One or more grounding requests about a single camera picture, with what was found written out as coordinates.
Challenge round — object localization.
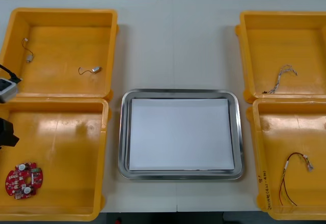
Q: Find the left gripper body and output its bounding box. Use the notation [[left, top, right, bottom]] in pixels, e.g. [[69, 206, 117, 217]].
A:
[[0, 118, 20, 148]]

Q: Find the round red circuit board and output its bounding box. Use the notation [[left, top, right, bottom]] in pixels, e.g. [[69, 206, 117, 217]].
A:
[[5, 161, 44, 200]]

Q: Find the small metal solenoid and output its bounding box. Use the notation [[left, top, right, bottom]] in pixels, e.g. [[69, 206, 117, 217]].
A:
[[77, 66, 102, 76], [21, 37, 35, 64]]

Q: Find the red yellow black wire harness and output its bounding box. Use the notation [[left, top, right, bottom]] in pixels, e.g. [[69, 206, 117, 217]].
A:
[[279, 152, 314, 206]]

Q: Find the steel tray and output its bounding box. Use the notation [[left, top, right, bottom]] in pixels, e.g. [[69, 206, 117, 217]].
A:
[[118, 88, 245, 181]]

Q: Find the white paper sheet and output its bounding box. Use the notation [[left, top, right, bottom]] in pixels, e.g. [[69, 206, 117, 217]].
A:
[[128, 98, 235, 171]]

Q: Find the yellow-orange plastic bin with handwriting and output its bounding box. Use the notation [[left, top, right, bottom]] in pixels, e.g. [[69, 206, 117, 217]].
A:
[[246, 98, 326, 221]]

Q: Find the blue-white twisted wire harness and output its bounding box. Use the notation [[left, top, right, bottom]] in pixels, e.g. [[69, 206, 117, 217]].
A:
[[261, 65, 298, 94]]

